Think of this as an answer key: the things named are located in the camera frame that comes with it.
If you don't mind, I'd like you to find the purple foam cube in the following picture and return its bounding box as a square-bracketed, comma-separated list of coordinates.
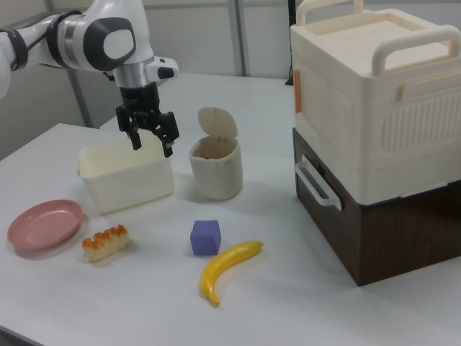
[189, 219, 223, 257]

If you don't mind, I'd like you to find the white drawer handle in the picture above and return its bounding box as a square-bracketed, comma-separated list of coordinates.
[295, 154, 344, 210]

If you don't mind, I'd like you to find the white mug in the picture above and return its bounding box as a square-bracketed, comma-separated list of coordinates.
[188, 106, 244, 202]

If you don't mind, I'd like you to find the cream plastic storage box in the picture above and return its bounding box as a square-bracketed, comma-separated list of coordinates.
[290, 0, 461, 199]

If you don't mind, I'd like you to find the black camera stand pole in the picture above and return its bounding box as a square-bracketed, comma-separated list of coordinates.
[285, 0, 297, 87]

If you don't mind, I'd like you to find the dark brown drawer box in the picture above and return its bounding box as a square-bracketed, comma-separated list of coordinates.
[292, 128, 461, 288]

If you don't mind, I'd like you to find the pink plastic plate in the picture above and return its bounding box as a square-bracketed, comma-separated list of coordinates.
[6, 200, 85, 252]

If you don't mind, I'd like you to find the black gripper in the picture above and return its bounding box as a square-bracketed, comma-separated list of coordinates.
[115, 81, 181, 159]

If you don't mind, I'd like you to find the yellow toy banana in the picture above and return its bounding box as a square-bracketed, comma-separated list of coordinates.
[200, 240, 264, 306]

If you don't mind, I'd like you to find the white rectangular plastic bin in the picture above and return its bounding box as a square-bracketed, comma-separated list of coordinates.
[76, 138, 176, 216]

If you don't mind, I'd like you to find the toy bread with orange topping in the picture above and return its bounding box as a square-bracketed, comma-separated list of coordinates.
[81, 223, 131, 262]

